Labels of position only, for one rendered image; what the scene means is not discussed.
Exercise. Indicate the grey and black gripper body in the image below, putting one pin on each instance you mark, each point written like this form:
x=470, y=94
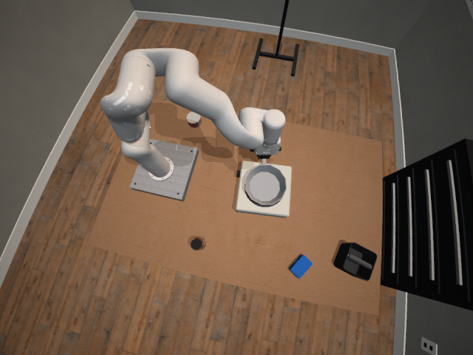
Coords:
x=268, y=150

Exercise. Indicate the grey frying pan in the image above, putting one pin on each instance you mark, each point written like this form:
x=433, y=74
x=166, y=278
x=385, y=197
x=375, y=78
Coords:
x=265, y=184

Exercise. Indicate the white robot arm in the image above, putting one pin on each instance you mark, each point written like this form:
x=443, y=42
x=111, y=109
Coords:
x=134, y=93

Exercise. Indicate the blue rectangular box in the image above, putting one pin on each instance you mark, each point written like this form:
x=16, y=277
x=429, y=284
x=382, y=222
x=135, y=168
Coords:
x=300, y=266

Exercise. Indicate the small spice jar with dark lid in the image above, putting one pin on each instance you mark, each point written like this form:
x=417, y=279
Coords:
x=197, y=244

